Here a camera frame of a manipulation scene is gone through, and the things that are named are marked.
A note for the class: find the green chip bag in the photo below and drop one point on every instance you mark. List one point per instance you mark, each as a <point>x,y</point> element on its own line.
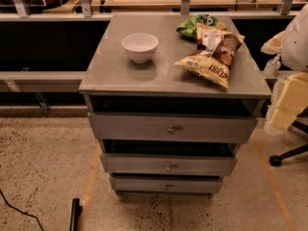
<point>188,28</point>

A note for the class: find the grey drawer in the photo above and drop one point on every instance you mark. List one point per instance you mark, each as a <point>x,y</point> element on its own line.
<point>149,127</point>
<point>165,185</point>
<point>167,165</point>

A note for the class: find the metal frame railing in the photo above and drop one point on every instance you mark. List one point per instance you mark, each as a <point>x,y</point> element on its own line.
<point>87,9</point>

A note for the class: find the bottom grey drawer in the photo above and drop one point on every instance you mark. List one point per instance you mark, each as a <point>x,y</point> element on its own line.
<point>165,185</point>

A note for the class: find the yellow chip bag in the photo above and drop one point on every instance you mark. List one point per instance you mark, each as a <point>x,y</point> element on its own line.
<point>207,67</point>

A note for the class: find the foam-padded gripper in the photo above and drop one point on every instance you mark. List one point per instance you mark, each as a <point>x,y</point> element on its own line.
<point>296,47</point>

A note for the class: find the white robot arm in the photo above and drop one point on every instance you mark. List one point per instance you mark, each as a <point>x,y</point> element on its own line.
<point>294,54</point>

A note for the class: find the top grey drawer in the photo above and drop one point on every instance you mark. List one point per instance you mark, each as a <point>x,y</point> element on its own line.
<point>149,127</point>

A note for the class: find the black office chair base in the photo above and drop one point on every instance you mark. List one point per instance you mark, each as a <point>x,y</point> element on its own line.
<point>276,160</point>

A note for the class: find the middle grey drawer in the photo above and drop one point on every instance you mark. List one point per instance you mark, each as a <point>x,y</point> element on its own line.
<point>167,165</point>

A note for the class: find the white ceramic bowl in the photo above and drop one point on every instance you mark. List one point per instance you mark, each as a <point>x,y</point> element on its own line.
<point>140,47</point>

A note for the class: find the brown chip bag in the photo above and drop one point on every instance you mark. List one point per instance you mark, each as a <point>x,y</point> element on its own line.
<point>218,44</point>

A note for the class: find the black bar on floor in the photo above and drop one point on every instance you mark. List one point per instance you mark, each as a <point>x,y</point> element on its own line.
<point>76,210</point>

